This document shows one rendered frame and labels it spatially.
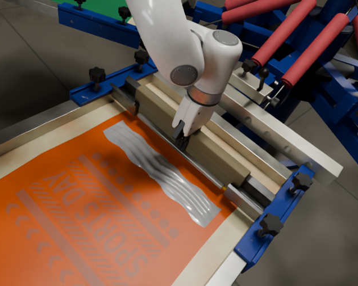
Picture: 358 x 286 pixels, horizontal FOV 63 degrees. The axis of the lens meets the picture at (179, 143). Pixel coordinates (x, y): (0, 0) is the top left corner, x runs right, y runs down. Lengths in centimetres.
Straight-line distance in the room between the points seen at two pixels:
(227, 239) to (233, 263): 7
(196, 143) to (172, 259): 26
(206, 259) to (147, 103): 40
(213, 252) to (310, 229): 151
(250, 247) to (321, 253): 146
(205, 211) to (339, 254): 157
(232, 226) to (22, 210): 46
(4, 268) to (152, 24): 49
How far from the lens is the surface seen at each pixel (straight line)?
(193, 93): 60
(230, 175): 68
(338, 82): 127
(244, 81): 89
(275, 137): 85
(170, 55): 47
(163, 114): 73
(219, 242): 69
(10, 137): 75
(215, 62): 55
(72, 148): 75
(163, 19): 45
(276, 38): 109
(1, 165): 75
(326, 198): 237
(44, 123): 77
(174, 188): 71
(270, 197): 72
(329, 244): 217
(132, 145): 76
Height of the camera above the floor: 155
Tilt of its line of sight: 48 degrees down
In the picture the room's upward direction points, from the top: 20 degrees clockwise
